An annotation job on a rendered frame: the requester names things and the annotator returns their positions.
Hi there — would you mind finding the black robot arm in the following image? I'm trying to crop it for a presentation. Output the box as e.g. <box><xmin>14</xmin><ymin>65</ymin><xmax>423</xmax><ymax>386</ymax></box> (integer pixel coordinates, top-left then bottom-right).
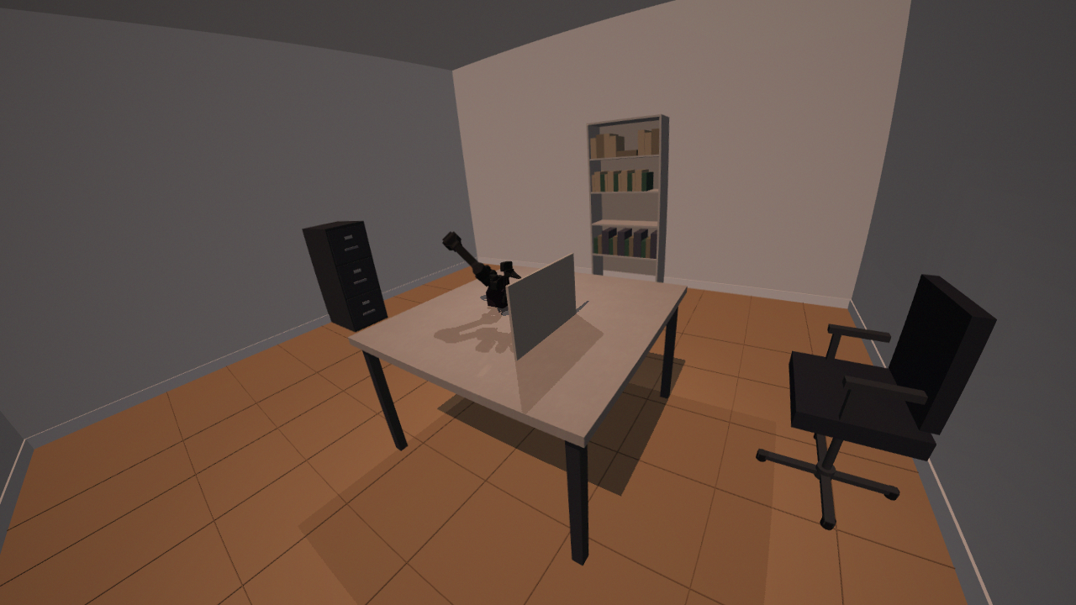
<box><xmin>442</xmin><ymin>231</ymin><xmax>502</xmax><ymax>291</ymax></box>

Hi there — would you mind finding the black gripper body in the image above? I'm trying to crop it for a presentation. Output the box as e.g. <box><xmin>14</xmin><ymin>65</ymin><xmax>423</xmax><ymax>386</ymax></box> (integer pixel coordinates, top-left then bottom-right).
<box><xmin>500</xmin><ymin>261</ymin><xmax>513</xmax><ymax>304</ymax></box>

